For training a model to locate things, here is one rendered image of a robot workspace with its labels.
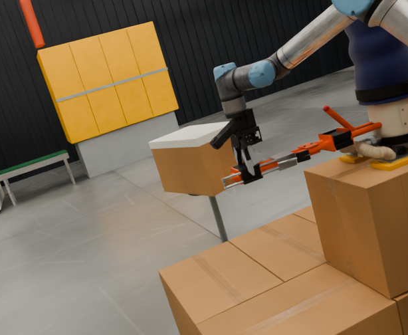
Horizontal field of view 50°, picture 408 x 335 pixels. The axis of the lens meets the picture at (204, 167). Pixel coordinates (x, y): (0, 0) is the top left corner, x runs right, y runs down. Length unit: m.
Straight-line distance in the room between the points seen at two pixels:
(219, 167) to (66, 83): 5.91
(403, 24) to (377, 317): 0.93
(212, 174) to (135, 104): 5.93
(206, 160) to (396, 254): 1.57
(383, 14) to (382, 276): 0.86
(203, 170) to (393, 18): 1.95
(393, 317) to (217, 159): 1.64
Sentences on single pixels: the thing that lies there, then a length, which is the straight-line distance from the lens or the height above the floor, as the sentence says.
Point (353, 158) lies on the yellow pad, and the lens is 1.74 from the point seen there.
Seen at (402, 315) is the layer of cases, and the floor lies 0.49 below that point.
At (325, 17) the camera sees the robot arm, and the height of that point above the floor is 1.48.
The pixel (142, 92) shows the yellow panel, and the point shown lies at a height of 1.24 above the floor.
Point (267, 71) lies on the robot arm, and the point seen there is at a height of 1.38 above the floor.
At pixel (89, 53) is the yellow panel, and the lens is 8.61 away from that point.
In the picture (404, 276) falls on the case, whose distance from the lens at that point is 1.65.
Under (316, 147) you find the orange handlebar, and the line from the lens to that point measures 1.55.
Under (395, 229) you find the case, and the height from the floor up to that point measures 0.78.
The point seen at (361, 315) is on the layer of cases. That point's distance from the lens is 1.60.
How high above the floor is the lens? 1.46
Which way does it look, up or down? 13 degrees down
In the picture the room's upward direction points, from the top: 17 degrees counter-clockwise
